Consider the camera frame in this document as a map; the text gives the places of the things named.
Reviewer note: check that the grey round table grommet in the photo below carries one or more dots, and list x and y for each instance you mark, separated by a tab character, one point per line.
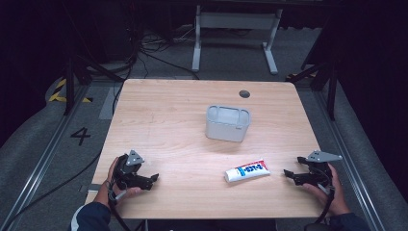
244	94

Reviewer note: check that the yellow black floor tape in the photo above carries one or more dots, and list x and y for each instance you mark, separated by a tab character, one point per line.
59	94

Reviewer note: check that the white toothpaste tube blue label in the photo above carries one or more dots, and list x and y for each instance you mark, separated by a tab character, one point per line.
247	171

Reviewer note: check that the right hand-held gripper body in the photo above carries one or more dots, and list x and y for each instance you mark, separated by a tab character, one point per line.
317	170

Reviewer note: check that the grey plastic divided container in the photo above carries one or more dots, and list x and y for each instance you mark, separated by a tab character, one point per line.
227	123

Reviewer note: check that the black tripod stand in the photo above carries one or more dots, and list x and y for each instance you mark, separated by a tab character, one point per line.
75	73
324	77

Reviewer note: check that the white metal table frame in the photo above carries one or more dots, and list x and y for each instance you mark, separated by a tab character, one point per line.
235	20

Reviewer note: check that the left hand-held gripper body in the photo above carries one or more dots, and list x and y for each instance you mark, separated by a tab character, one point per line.
127	166

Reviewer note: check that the person's left hand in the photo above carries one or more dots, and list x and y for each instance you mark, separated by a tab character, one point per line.
105	189

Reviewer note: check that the person's right hand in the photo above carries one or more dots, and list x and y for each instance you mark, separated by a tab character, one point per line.
333	195

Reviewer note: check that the metal floor rail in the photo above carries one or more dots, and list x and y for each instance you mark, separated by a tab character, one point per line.
349	154
41	160

